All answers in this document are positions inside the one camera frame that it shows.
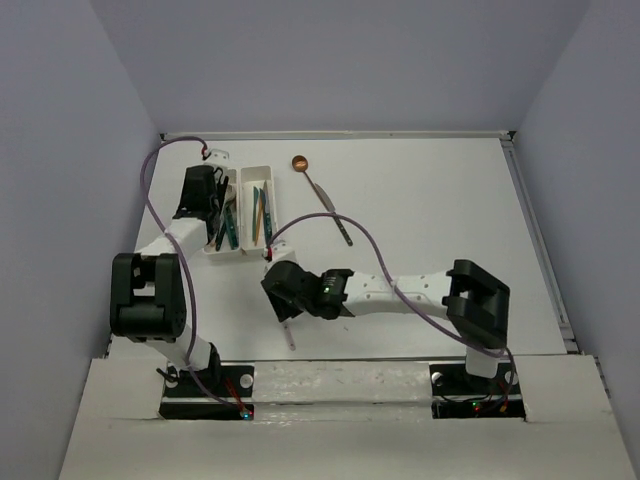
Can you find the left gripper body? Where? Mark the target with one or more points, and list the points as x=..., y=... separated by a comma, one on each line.
x=221, y=190

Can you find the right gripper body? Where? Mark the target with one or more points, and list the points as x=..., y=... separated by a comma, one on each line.
x=285, y=306

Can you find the silver spoon green handle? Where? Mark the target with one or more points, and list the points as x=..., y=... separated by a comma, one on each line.
x=230, y=226

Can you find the orange plastic knife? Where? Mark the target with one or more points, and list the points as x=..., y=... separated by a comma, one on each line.
x=260, y=223

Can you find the steel knife pink handle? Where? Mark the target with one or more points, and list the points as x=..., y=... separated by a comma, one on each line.
x=288, y=336

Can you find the steel knife green handle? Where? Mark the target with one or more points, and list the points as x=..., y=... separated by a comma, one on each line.
x=267, y=196

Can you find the beige plastic spoon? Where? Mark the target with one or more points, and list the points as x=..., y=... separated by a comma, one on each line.
x=230, y=197

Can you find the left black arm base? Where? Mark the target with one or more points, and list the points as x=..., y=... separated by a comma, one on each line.
x=229, y=399

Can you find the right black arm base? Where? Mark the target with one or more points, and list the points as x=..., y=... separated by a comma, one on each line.
x=458, y=395

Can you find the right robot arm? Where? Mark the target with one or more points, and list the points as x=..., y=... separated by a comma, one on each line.
x=474, y=302

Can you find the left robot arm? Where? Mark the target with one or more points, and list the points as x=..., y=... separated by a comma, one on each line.
x=152, y=294

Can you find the white right utensil tray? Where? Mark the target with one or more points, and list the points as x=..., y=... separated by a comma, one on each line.
x=250, y=177

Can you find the white utensil tray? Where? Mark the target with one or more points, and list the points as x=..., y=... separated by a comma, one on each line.
x=226, y=252
x=250, y=177

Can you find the white left utensil tray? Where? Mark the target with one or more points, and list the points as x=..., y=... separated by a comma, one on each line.
x=226, y=252

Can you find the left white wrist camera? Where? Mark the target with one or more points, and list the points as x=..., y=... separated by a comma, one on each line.
x=216, y=157

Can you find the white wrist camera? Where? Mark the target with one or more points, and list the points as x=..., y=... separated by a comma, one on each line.
x=279, y=251
x=216, y=157

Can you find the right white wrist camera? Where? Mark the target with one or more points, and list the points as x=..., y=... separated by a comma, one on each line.
x=279, y=251

